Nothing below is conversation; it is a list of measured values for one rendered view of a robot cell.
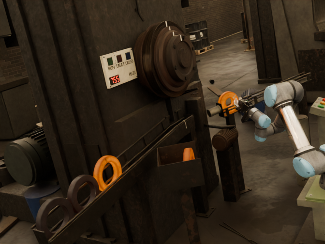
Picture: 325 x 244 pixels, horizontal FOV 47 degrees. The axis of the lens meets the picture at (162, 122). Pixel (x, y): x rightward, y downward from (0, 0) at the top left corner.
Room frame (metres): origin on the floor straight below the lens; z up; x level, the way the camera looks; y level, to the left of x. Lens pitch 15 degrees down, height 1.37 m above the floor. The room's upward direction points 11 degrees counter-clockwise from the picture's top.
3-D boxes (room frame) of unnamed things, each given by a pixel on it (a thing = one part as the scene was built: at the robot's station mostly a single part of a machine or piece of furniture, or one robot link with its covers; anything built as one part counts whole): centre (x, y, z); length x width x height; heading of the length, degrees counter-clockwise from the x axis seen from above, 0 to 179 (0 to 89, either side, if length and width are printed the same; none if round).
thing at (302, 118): (2.53, -0.96, 0.26); 0.12 x 0.12 x 0.52
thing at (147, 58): (2.36, -0.11, 1.11); 0.47 x 0.06 x 0.47; 143
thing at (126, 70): (2.15, 0.18, 1.15); 0.26 x 0.02 x 0.18; 143
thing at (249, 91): (4.41, -1.12, 0.17); 0.57 x 0.31 x 0.34; 163
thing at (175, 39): (2.30, -0.19, 1.11); 0.28 x 0.06 x 0.28; 143
